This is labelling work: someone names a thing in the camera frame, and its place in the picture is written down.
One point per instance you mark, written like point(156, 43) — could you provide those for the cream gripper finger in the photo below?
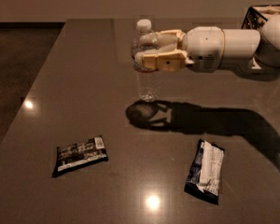
point(164, 40)
point(171, 61)

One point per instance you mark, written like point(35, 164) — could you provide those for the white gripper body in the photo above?
point(203, 47)

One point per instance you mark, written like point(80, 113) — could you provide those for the clear plastic water bottle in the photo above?
point(148, 80)

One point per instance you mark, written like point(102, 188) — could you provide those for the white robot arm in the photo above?
point(248, 52)

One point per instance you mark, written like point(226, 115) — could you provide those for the blue and white snack packet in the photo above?
point(203, 180)

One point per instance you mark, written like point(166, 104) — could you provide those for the black snack packet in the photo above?
point(78, 155)

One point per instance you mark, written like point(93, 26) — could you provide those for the black wire basket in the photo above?
point(257, 16)

